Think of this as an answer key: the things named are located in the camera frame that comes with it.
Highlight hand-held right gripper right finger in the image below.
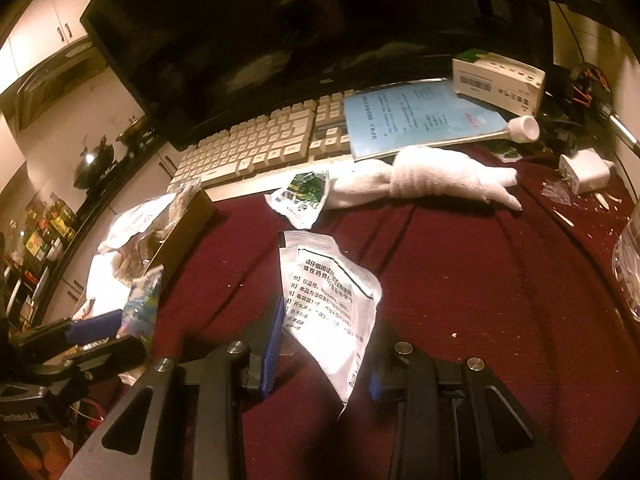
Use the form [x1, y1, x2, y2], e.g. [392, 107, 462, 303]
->
[369, 322, 572, 480]

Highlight row of condiment bottles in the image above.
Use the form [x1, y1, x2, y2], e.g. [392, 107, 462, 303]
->
[20, 195, 81, 266]

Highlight white upper kitchen cabinets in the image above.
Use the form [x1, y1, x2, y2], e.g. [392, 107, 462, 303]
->
[0, 0, 131, 106]

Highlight white and green carton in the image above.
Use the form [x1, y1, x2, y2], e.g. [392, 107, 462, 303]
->
[451, 49, 547, 117]

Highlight rolled white towel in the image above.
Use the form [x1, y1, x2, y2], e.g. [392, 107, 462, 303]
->
[320, 146, 523, 211]

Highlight blue paper booklet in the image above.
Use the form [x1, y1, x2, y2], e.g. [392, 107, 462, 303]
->
[344, 79, 511, 162]

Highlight silver metal rod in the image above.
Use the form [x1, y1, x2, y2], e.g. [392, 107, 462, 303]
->
[600, 105, 640, 157]

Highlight clear plastic container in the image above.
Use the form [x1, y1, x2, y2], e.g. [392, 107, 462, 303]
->
[612, 220, 640, 323]

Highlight brown cardboard box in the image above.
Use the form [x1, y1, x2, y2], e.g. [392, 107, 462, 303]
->
[142, 187, 218, 281]

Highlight green and white sachet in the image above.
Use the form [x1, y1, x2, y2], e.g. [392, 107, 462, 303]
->
[265, 170, 331, 228]

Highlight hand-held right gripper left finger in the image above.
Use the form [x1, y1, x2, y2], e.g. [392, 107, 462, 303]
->
[60, 294, 287, 480]

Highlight small white plastic cup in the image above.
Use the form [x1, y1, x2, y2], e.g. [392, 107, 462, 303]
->
[506, 115, 542, 145]

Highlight black computer monitor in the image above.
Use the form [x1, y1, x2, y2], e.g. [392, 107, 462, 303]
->
[80, 0, 556, 151]

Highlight white sachet with black text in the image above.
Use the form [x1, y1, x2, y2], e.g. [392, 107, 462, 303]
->
[277, 230, 383, 418]

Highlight steel pot with lid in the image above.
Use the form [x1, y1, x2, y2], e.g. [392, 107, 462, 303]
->
[116, 116, 153, 148]

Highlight clear plastic scrap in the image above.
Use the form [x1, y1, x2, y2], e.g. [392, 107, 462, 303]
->
[542, 180, 573, 206]

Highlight white packaged towel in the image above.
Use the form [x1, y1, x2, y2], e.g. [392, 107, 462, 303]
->
[97, 195, 176, 256]

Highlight white power adapter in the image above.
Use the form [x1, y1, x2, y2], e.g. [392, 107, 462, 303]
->
[557, 149, 613, 195]

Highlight black range hood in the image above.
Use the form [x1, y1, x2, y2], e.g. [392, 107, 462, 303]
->
[12, 37, 108, 131]

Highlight steel wok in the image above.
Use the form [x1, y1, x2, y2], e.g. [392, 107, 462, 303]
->
[72, 135, 118, 191]

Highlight maroon tablecloth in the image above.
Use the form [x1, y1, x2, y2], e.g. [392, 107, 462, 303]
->
[150, 145, 640, 480]

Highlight black device with orange parts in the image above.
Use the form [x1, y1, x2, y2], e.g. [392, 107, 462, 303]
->
[542, 62, 611, 153]

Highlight black kitchen counter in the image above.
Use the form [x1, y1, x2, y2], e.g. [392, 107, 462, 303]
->
[10, 130, 166, 286]

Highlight small green packet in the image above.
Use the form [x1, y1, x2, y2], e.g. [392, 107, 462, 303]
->
[487, 142, 521, 162]

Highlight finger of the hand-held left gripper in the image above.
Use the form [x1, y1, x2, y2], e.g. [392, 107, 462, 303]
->
[45, 334, 147, 379]
[10, 309, 125, 362]

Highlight white computer keyboard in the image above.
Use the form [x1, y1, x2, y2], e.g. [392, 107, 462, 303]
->
[169, 87, 358, 192]

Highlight colourful foil packet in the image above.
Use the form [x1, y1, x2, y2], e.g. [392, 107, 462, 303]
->
[117, 265, 165, 348]

